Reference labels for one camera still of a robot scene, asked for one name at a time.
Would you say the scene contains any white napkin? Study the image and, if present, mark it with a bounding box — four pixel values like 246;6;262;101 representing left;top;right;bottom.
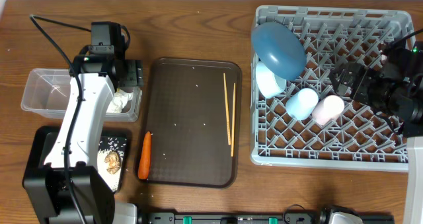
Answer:
106;89;134;114

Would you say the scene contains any pink plastic cup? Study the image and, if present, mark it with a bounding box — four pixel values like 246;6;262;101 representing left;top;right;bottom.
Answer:
311;95;344;126

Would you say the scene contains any light blue plastic cup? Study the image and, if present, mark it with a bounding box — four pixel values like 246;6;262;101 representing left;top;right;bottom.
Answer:
286;88;319;120

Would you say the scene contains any dark blue plate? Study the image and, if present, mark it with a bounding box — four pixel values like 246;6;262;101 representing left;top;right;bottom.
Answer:
251;22;307;81

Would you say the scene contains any light blue bowl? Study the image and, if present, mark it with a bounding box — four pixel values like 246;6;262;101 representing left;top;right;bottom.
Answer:
255;61;286;98

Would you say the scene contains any brown food scrap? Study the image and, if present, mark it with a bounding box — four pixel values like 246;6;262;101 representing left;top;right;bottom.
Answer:
104;151;121;174

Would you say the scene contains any white rice pile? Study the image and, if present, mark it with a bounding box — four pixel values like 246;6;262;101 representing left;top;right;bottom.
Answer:
97;136;127;192

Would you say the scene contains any wooden chopstick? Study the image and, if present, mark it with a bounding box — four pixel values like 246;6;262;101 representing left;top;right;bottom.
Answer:
223;73;231;145
231;83;236;157

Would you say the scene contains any orange carrot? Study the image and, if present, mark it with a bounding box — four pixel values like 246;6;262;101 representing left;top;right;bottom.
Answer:
137;131;151;180

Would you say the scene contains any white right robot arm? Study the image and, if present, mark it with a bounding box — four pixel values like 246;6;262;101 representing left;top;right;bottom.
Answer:
329;39;422;223

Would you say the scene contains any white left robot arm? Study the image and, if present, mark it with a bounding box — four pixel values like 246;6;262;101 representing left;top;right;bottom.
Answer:
22;21;143;223

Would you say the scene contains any grey dishwasher rack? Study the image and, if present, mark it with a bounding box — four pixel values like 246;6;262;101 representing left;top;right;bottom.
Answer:
250;5;414;172

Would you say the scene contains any black waste tray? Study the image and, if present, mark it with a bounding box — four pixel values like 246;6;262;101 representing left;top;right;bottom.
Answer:
21;125;130;195

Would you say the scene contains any brown serving tray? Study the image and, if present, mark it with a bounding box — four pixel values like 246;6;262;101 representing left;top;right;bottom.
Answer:
142;57;242;188

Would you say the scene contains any clear plastic bin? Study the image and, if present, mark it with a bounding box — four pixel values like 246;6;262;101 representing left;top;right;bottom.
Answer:
20;68;142;122

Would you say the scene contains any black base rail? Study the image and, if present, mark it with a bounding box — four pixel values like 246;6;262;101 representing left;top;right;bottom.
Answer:
114;202;396;224

